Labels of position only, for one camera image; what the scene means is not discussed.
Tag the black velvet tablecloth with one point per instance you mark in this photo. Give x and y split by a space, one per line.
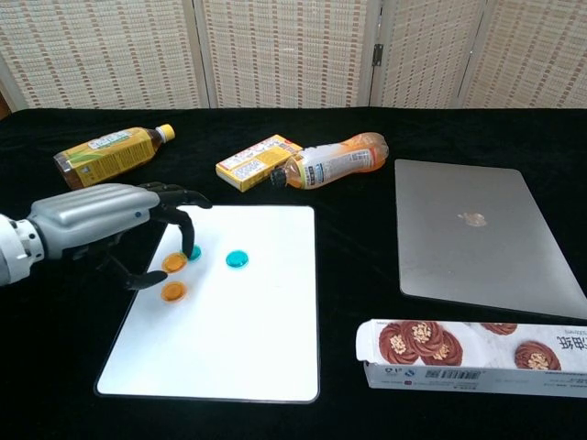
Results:
357 256

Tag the metal screen hinge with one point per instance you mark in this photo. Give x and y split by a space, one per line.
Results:
378 54

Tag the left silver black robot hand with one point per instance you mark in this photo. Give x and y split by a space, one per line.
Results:
91 215

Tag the silver closed laptop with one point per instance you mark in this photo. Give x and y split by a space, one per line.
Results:
472 247

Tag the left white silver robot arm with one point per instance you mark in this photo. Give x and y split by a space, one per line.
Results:
16 252

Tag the yellow drink carton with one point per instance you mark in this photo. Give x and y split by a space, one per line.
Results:
250 167

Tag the orange drink bottle black cap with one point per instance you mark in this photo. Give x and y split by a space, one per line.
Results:
335 160

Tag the tea bottle yellow cap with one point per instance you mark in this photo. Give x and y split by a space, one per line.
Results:
105 156

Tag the baking paper box cookie print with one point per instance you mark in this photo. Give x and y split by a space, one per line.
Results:
463 350

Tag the woven bamboo folding screen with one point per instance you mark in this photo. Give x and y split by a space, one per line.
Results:
284 55

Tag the white board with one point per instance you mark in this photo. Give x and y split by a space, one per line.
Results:
238 330

